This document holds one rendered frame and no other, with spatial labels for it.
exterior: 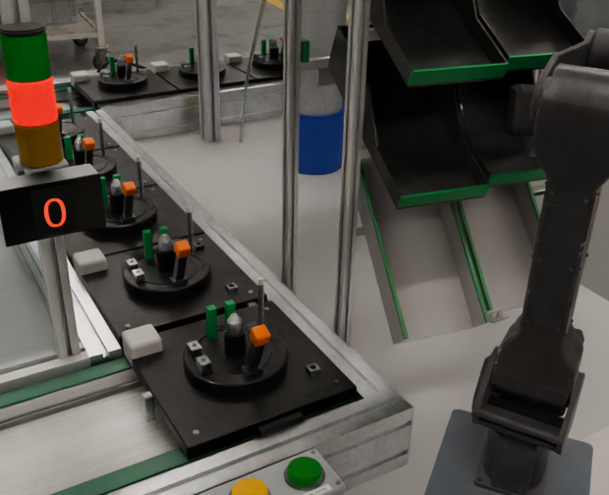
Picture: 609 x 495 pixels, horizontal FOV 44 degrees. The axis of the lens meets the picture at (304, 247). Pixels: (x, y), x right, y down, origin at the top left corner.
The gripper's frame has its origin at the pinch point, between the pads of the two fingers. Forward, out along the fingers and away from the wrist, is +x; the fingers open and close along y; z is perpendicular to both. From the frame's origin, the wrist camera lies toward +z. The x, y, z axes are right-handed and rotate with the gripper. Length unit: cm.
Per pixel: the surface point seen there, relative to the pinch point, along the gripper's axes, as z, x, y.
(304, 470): -42, -16, 35
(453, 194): -11.3, -1.6, 14.2
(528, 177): -9.1, 3.0, 1.3
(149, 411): -41, 1, 52
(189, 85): 0, 131, 40
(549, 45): 8.6, 2.5, 0.9
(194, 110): -6, 126, 39
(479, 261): -22.9, 10.5, 3.5
